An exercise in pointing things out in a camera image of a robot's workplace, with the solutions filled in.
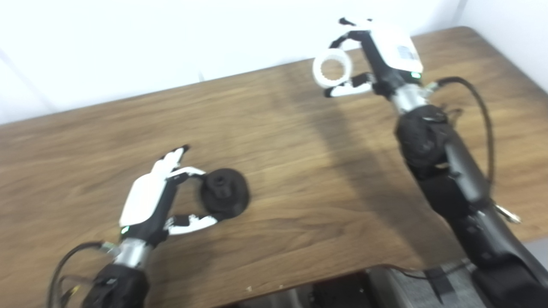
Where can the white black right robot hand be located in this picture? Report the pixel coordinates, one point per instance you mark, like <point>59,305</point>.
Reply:
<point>394,51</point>

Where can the round black plastic part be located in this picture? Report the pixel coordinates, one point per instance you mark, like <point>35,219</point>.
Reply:
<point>229,199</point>

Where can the dark robot torso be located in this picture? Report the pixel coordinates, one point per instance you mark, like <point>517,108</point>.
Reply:
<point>342,291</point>

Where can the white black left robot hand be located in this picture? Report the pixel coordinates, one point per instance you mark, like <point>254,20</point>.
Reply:
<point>143,201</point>

